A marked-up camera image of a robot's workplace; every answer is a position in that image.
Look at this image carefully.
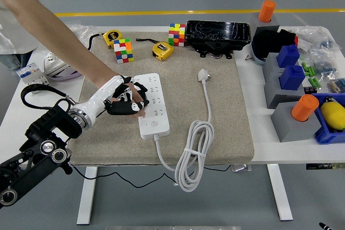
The person's hand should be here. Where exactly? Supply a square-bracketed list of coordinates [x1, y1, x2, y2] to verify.
[123, 83, 148, 119]

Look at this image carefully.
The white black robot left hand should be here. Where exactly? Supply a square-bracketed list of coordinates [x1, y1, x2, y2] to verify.
[74, 75, 150, 120]

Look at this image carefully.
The white power strip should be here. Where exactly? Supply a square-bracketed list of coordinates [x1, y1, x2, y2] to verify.
[134, 72, 171, 140]

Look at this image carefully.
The thin black adapter cord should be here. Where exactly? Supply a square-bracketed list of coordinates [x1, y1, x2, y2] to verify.
[68, 161, 235, 189]

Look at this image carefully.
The colourful puzzle cube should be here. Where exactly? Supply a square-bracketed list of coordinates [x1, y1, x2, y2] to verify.
[113, 38, 135, 65]
[168, 23, 187, 47]

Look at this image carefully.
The yellow tape measure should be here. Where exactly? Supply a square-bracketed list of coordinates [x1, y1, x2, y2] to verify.
[135, 37, 175, 62]
[86, 30, 123, 51]

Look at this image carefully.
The white table leg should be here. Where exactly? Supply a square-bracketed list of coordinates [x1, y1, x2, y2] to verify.
[266, 164, 294, 221]
[77, 166, 98, 225]

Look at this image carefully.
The black label strip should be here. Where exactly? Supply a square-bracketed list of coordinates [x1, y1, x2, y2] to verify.
[306, 163, 345, 170]

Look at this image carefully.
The clear bag of grey screws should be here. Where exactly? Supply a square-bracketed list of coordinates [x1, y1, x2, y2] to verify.
[67, 22, 94, 42]

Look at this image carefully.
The white circuit breaker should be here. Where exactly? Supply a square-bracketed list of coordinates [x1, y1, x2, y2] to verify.
[16, 62, 51, 95]

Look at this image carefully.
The blue plastic bin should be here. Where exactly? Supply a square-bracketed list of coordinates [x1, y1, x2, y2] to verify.
[311, 92, 345, 145]

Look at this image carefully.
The grey-brown mat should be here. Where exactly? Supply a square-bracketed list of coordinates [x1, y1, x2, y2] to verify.
[67, 31, 256, 166]

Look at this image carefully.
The black device with cracked screen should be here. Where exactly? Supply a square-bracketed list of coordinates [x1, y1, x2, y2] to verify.
[185, 19, 251, 60]

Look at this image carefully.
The person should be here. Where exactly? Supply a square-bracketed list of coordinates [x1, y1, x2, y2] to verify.
[0, 0, 40, 71]

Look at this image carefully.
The yellow toy fruit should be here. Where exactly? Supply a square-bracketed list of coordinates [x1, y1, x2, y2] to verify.
[320, 95, 345, 130]

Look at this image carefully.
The orange cylinder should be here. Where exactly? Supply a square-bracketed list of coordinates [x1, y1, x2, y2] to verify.
[258, 0, 277, 23]
[290, 94, 320, 122]

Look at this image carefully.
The light blue bowl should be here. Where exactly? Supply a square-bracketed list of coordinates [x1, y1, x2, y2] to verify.
[250, 41, 266, 66]

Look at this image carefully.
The black cloth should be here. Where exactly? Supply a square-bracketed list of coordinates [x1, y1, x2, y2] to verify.
[253, 29, 299, 60]

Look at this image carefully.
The clear bag of brown parts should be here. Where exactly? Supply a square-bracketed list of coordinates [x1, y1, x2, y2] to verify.
[327, 78, 345, 94]

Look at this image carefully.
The blue block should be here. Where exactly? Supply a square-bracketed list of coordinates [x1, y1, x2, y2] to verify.
[279, 65, 306, 91]
[277, 44, 301, 68]

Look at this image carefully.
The clear bag of dark parts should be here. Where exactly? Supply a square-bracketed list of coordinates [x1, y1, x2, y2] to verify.
[312, 57, 339, 77]

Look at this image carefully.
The clear bag with white label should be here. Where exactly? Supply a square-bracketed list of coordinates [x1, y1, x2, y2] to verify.
[295, 29, 313, 53]

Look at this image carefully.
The clear bag of blue parts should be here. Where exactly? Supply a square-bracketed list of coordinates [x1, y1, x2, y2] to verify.
[309, 26, 342, 55]

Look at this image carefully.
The white wall socket stack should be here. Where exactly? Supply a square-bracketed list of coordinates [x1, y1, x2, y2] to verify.
[44, 52, 68, 76]

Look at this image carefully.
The white power cord with plug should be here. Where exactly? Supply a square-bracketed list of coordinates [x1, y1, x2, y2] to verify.
[153, 68, 216, 193]

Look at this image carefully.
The metal bracket under table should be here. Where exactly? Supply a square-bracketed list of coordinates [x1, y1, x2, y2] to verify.
[231, 164, 253, 173]

